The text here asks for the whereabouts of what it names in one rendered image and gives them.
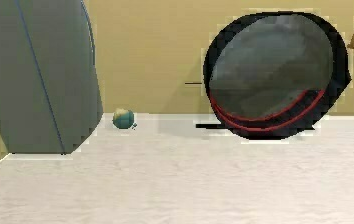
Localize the teal and cream ball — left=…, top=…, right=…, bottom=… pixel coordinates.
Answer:
left=112, top=107, right=138, bottom=130

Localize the black round pan red rim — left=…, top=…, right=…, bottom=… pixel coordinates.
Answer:
left=184, top=11, right=353, bottom=141

